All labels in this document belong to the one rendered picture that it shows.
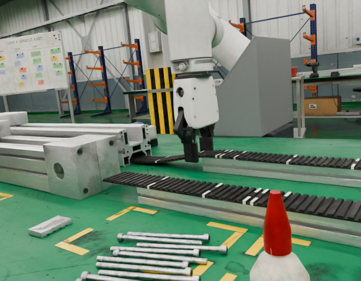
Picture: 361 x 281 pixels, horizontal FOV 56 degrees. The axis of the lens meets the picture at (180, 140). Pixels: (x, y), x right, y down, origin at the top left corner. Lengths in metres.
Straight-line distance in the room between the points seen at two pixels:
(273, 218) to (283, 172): 0.41
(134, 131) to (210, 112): 0.24
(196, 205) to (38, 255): 0.21
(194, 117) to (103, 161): 0.19
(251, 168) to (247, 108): 0.39
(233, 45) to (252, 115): 0.25
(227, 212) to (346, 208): 0.15
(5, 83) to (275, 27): 5.92
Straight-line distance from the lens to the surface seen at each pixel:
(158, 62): 4.27
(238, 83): 1.02
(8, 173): 0.82
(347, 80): 5.24
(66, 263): 0.42
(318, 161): 0.61
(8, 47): 7.08
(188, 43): 0.66
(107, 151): 0.65
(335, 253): 0.40
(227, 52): 1.14
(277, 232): 0.22
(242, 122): 1.03
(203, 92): 0.67
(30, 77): 6.80
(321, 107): 5.52
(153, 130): 0.99
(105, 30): 12.00
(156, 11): 0.79
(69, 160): 0.61
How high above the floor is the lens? 0.97
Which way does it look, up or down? 10 degrees down
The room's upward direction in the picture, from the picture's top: 6 degrees counter-clockwise
